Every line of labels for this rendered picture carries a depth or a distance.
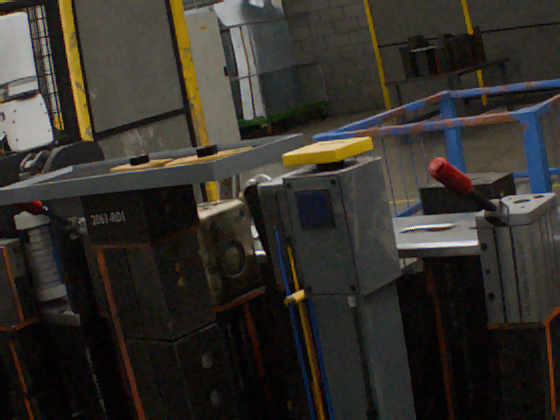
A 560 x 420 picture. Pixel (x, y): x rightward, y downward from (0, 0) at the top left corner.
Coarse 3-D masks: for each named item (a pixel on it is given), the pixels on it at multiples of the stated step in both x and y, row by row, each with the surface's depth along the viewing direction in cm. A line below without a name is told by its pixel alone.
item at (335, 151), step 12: (312, 144) 95; (324, 144) 93; (336, 144) 91; (348, 144) 90; (360, 144) 91; (372, 144) 93; (288, 156) 92; (300, 156) 91; (312, 156) 90; (324, 156) 89; (336, 156) 89; (348, 156) 90; (324, 168) 92
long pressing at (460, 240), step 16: (400, 224) 134; (416, 224) 132; (432, 224) 130; (448, 224) 128; (464, 224) 125; (400, 240) 124; (416, 240) 122; (432, 240) 120; (448, 240) 117; (464, 240) 115; (400, 256) 120; (416, 256) 118; (432, 256) 117
